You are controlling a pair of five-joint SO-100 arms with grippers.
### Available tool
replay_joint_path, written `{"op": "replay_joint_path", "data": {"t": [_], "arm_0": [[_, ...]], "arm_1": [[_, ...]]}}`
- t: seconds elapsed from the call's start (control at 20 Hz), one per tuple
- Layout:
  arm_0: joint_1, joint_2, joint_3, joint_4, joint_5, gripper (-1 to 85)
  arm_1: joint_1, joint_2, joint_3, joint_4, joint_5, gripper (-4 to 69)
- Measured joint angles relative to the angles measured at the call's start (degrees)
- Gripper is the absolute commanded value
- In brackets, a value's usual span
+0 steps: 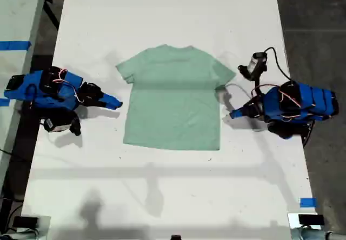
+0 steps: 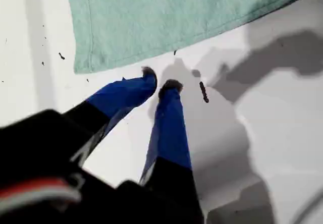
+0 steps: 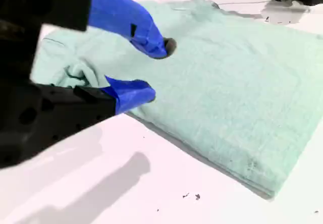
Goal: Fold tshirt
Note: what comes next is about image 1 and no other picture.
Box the pale green T-shirt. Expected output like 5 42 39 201
115 44 237 151

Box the black base clamp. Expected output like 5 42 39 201
302 121 316 148

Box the black metal stand leg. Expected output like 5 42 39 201
43 0 61 31

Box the long blue tape strip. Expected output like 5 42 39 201
0 41 32 51

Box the square blue tape piece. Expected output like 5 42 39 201
300 197 317 208

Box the white side table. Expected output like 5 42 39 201
0 0 50 189

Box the small black box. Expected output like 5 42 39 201
298 214 325 226
12 216 39 229

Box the grey tube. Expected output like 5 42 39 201
291 226 346 240

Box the black camera box silver side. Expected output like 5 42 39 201
237 51 269 81

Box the black camera box white label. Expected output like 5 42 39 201
40 117 71 134

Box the long black camera cable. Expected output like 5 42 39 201
264 46 294 85

